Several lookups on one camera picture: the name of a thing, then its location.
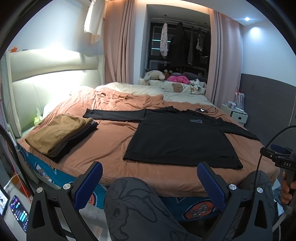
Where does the grey patterned trouser leg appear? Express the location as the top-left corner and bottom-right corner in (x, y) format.
(104, 177), (201, 241)

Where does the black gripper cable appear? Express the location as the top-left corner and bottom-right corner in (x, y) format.
(248, 124), (296, 193)

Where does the pink curtain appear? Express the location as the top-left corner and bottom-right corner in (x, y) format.
(206, 9), (242, 108)
(103, 1), (136, 84)

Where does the black white patterned cushion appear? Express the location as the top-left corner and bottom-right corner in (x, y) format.
(190, 79), (207, 92)

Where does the blue cartoon bed sheet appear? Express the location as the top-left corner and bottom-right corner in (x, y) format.
(17, 144), (219, 221)

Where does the black coiled cable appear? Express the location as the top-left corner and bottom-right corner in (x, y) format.
(195, 104), (224, 115)

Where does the brown plush toy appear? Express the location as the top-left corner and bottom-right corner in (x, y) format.
(163, 69), (173, 80)

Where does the white bedside drawer cabinet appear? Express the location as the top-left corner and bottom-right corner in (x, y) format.
(220, 104), (248, 126)

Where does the hanging floral garment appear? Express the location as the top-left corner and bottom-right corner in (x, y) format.
(159, 23), (168, 58)

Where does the cream upholstered headboard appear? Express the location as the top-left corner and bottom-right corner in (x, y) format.
(1, 49), (105, 138)

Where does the white hanging cloth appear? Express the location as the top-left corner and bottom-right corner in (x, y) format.
(84, 0), (106, 44)

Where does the bear print pillow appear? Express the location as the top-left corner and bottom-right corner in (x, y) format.
(138, 78), (206, 95)

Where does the black long sleeve shirt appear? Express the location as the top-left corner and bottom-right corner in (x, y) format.
(84, 106), (258, 170)

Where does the pink plush blanket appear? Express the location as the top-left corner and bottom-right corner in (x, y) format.
(167, 75), (190, 85)

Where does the folded tan brown garment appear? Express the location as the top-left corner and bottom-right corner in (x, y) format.
(25, 114), (93, 157)

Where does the pink curtain right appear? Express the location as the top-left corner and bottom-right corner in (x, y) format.
(206, 9), (242, 108)

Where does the beige plush toy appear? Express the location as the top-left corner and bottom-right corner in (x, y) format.
(144, 70), (165, 85)

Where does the person right hand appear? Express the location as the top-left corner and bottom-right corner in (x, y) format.
(280, 171), (296, 205)

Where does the pink curtain left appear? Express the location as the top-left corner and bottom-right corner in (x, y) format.
(103, 1), (136, 84)

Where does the folded dark clothes stack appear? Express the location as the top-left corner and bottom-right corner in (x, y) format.
(46, 120), (98, 163)

